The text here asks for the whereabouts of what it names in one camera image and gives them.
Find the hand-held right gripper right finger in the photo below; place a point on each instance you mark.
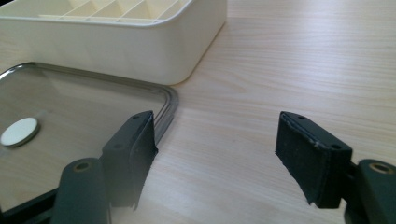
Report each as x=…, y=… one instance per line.
x=314, y=161

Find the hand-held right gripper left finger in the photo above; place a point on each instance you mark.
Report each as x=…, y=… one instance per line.
x=127, y=161

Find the transparent grey box lid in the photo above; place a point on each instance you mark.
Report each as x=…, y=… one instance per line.
x=77, y=105

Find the cream divided storage box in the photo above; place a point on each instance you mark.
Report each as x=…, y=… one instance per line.
x=124, y=49

